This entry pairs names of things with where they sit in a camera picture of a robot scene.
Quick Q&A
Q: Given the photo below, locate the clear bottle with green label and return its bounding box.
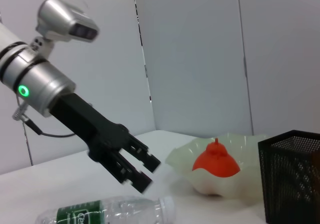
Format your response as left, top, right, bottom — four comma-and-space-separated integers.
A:
34, 195, 176, 224

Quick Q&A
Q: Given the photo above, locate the left gripper cable with connector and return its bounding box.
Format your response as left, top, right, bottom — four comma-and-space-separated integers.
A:
12, 93, 76, 138

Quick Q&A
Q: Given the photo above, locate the pale green glass fruit plate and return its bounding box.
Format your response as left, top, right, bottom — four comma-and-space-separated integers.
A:
164, 132, 270, 199

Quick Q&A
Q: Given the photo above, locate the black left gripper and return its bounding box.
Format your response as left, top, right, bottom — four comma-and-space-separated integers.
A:
49, 92, 162, 194

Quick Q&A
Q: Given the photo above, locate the red-orange toy orange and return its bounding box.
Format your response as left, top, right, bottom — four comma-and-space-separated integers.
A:
191, 137, 241, 178

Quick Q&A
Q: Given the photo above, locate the black mesh pen holder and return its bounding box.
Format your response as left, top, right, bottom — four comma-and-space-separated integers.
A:
257, 129, 320, 224

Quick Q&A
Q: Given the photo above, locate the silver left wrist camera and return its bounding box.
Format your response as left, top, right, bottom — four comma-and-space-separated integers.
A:
30, 0, 100, 57

